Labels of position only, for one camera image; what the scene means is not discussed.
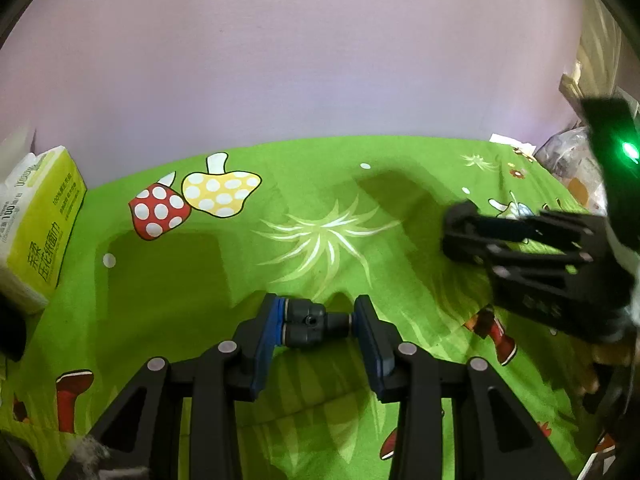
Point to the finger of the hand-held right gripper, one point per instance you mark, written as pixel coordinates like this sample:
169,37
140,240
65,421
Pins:
520,260
500,227

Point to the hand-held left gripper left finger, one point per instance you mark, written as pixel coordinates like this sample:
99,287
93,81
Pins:
267,340

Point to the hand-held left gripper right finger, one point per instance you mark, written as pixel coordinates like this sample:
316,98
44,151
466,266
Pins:
372,345

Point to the grey pneumatic fitting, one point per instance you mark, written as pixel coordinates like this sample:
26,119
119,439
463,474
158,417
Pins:
310,320

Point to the person's right hand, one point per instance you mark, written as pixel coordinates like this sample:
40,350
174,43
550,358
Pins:
602,360

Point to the clear plastic bag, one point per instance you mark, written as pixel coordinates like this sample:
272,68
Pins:
567,165

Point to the green printed blanket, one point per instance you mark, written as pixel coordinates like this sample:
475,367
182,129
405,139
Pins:
325,200

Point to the yellow tissue pack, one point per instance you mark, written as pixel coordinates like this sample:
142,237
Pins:
45,220

